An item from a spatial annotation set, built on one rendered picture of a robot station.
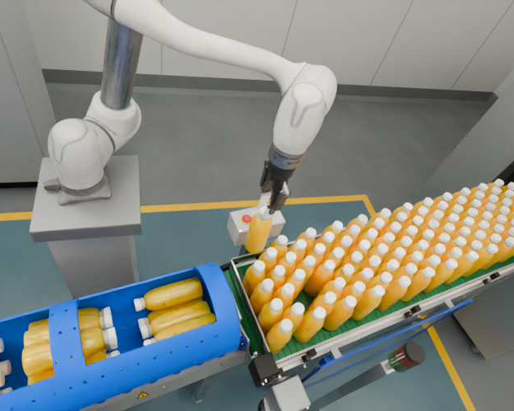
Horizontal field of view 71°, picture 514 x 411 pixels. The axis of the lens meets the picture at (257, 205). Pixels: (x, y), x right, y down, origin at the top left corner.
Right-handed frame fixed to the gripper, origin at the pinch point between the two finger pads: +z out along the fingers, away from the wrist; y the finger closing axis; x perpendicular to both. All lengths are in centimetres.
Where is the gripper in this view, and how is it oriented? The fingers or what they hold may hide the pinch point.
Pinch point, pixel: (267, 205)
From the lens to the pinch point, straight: 110.1
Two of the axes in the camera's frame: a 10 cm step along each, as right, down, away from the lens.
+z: -2.0, 6.1, 7.7
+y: 3.8, 7.7, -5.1
